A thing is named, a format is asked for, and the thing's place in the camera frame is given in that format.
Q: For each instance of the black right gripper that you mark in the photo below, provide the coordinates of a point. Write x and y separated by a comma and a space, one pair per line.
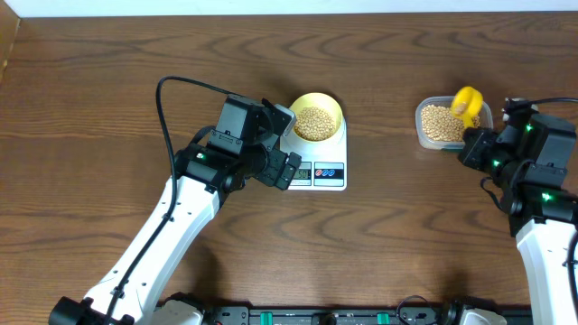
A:
476, 140

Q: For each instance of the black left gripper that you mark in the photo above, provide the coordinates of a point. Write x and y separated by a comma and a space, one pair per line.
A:
275, 160

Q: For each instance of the yellow plastic measuring scoop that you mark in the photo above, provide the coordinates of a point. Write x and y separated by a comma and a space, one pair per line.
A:
467, 104

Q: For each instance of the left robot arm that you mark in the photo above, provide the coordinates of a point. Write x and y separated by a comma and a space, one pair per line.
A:
218, 160

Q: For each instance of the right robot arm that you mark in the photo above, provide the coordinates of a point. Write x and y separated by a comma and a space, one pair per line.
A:
528, 161

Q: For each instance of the white digital kitchen scale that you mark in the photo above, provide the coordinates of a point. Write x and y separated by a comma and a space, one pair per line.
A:
324, 163

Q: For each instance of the soybeans in bowl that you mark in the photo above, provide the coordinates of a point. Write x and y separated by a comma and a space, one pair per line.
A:
315, 124

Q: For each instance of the pale yellow bowl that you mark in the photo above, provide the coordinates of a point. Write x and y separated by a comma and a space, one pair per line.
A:
326, 102

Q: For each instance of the clear plastic container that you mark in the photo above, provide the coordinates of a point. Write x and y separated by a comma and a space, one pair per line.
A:
424, 141

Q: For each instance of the soybeans in container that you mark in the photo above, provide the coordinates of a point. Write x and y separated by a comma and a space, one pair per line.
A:
440, 125

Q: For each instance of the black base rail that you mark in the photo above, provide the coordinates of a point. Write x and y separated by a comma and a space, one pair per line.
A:
325, 316

